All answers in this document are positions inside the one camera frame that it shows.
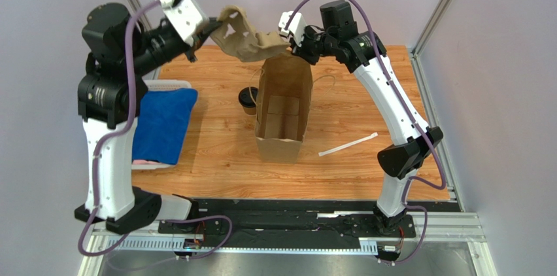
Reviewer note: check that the pink cloth in basket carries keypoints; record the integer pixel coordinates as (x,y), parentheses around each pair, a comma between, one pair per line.
(144,162)

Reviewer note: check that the white paper wrapped straw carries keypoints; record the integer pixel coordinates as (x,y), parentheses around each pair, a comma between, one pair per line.
(347,145)

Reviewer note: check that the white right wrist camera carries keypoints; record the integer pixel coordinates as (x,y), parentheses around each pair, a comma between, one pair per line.
(292,26)

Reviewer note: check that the grey pulp cup carrier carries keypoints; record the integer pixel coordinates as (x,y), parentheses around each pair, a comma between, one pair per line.
(238,38)

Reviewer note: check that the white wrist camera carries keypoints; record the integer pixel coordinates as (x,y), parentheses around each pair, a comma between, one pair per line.
(292,26)
(186,16)

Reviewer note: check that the white plastic basket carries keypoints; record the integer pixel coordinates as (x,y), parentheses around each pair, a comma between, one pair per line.
(157,86)

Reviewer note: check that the blue folded cloth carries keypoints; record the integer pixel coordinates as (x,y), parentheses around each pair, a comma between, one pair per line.
(163,124)

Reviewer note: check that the brown paper bag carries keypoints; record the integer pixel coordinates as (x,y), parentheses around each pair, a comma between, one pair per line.
(283,103)

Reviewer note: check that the aluminium frame rail front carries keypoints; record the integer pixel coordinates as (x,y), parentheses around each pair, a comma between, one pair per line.
(450,243)

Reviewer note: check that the black plastic cup lid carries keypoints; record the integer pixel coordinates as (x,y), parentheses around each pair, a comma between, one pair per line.
(247,97)

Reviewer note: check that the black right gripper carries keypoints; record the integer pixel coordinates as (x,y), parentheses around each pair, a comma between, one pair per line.
(301,48)

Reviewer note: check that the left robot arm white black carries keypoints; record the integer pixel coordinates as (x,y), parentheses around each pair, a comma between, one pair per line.
(109,98)

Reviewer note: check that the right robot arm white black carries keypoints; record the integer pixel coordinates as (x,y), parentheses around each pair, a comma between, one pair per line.
(365,57)

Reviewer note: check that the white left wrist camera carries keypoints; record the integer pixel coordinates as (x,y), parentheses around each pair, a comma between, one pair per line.
(186,16)

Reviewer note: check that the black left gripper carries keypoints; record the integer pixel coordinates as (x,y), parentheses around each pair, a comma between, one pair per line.
(201,36)

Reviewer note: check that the brown paper coffee cup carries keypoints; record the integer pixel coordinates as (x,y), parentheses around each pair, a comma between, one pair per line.
(250,110)

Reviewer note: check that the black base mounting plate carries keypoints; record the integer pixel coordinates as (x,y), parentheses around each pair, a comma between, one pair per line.
(288,223)

